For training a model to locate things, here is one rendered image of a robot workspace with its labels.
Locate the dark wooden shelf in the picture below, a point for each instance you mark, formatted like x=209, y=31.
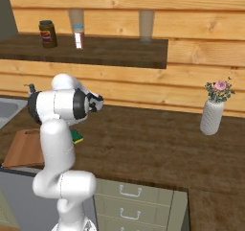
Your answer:
x=95, y=52

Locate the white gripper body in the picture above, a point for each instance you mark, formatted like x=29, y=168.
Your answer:
x=96, y=102

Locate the wooden cutting board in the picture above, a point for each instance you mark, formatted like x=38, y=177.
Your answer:
x=25, y=148

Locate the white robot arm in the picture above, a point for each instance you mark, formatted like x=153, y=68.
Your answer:
x=55, y=145

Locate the brown jar with dark lid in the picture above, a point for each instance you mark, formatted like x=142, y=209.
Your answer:
x=48, y=34

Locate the spice bottle with blue lid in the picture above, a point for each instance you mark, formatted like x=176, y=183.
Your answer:
x=78, y=36

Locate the white textured vase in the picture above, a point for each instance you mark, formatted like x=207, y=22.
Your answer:
x=211, y=118

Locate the steel sink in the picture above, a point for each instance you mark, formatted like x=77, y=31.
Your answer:
x=8, y=110

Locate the pink flowers with green leaves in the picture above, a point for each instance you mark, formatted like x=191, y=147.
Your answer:
x=220, y=89

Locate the grey soap dispenser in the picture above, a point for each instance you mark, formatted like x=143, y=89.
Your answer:
x=31, y=88

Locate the green and yellow sponge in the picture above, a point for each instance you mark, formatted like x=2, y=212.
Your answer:
x=77, y=137

